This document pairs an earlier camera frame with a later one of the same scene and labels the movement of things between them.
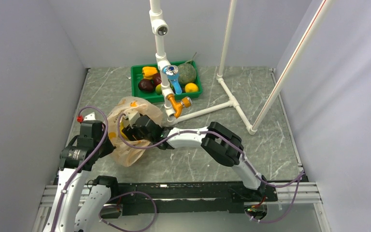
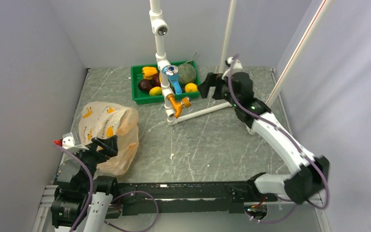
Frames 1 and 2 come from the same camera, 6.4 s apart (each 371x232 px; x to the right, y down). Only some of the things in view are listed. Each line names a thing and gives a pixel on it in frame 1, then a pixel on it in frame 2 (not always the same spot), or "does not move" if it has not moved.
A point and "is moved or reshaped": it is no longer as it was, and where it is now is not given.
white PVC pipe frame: x=159 y=27 does not move
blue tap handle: x=172 y=71 does not move
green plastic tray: x=140 y=96 does not move
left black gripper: x=103 y=132 -> x=109 y=146
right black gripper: x=129 y=132 -> x=213 y=79
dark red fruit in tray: x=156 y=79 does not move
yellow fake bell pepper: x=148 y=72 does not move
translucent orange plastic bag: x=130 y=152 is moved or reshaped
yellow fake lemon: x=191 y=87 does not move
